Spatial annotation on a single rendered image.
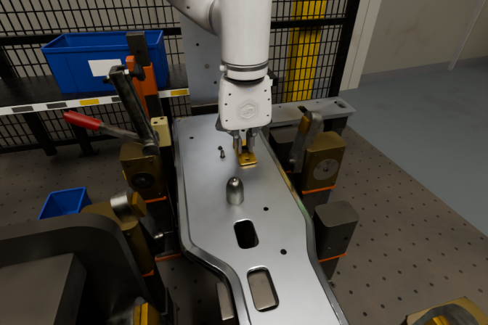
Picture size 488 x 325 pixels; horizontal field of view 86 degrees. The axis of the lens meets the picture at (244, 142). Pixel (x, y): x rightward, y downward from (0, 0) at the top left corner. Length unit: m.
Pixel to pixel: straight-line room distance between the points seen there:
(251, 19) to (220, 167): 0.29
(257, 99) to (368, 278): 0.54
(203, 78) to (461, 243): 0.87
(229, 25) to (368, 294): 0.67
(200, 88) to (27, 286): 0.64
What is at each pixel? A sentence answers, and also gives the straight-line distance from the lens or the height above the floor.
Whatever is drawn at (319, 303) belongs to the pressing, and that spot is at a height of 1.00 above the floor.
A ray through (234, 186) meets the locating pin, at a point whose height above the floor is 1.04.
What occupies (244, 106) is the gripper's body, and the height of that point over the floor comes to 1.13.
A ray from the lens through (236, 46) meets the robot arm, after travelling 0.44.
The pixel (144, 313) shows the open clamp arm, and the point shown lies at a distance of 0.31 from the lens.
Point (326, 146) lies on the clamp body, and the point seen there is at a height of 1.05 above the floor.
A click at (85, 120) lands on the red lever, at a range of 0.53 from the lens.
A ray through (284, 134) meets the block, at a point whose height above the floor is 0.98.
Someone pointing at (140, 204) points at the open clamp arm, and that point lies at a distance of 0.40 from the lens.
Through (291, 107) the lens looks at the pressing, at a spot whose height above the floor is 1.00.
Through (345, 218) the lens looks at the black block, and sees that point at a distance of 0.51.
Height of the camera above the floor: 1.37
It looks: 36 degrees down
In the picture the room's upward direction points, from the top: straight up
